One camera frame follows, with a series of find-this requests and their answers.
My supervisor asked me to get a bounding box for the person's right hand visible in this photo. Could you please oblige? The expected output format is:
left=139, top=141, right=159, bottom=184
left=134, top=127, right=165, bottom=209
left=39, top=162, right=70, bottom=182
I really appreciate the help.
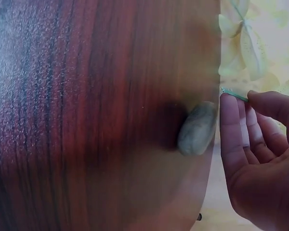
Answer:
left=219, top=90, right=289, bottom=231

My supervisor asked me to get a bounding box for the thin green needle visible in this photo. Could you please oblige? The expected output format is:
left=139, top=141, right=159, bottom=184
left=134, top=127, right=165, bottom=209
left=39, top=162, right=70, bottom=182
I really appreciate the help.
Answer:
left=220, top=86, right=249, bottom=102

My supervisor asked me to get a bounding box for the grey oval stone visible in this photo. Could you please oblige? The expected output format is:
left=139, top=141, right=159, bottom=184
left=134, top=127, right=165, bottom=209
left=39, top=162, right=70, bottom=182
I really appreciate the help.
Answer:
left=177, top=101, right=219, bottom=155

